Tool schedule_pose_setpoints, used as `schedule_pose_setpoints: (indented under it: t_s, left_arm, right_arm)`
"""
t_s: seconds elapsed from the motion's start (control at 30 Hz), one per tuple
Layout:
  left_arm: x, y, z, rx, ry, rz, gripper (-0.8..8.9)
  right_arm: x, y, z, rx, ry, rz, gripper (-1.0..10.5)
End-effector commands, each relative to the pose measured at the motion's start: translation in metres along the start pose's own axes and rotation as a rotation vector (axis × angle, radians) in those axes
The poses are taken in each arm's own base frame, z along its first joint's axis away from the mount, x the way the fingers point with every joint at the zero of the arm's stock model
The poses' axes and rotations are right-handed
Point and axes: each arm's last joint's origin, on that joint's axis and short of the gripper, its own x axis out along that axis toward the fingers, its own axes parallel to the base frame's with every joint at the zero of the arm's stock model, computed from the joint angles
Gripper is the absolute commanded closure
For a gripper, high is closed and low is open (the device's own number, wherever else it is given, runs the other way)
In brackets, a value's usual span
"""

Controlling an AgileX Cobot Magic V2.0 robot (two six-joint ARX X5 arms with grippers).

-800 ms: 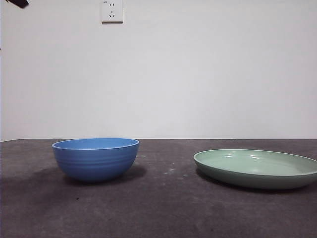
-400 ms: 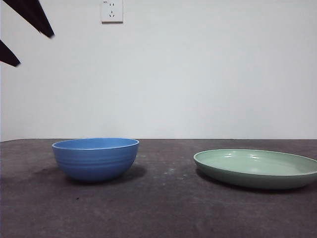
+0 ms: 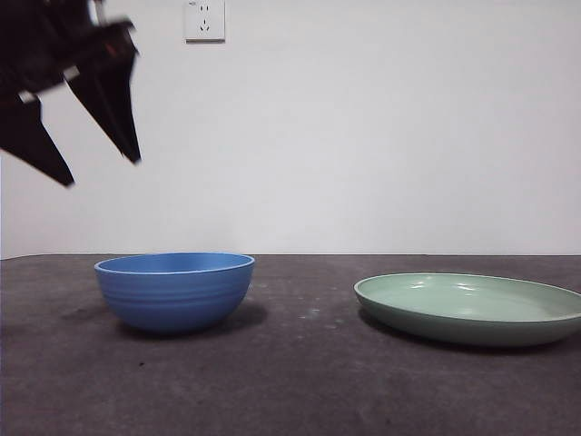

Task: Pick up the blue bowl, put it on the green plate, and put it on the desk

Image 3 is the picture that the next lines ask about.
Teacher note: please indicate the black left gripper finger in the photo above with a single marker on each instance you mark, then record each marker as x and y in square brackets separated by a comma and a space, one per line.
[111, 100]
[32, 136]

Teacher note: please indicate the blue ribbed bowl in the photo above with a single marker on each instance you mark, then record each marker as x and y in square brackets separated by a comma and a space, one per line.
[174, 300]

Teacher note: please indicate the green shallow plate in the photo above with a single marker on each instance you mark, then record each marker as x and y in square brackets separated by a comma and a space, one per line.
[454, 302]

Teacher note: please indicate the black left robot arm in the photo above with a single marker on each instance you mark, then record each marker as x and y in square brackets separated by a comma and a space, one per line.
[36, 41]

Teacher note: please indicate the white wall power socket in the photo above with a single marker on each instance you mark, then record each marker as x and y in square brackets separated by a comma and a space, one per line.
[204, 32]

